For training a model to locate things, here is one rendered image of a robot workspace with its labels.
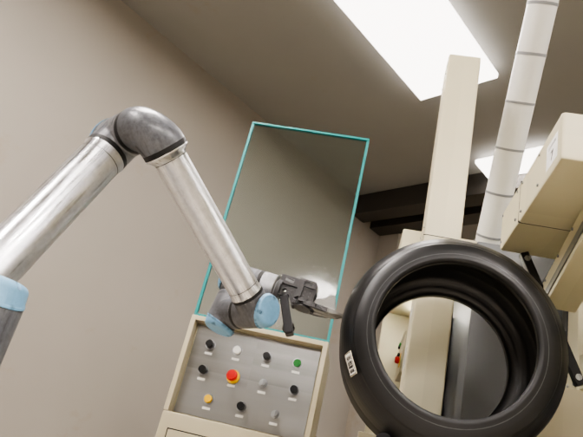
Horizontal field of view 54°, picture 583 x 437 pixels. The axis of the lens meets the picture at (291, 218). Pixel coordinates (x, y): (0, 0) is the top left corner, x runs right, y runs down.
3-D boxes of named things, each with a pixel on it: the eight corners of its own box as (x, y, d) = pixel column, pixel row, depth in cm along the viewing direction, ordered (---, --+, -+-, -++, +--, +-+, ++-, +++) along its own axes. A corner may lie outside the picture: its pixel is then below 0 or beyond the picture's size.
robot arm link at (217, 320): (221, 322, 157) (239, 283, 164) (195, 322, 165) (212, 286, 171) (243, 339, 162) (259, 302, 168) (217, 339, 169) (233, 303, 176)
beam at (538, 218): (497, 251, 200) (501, 212, 207) (574, 264, 196) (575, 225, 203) (559, 158, 146) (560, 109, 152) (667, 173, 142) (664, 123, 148)
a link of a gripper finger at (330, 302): (349, 298, 165) (317, 289, 167) (343, 317, 163) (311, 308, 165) (348, 301, 168) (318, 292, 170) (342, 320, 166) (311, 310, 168)
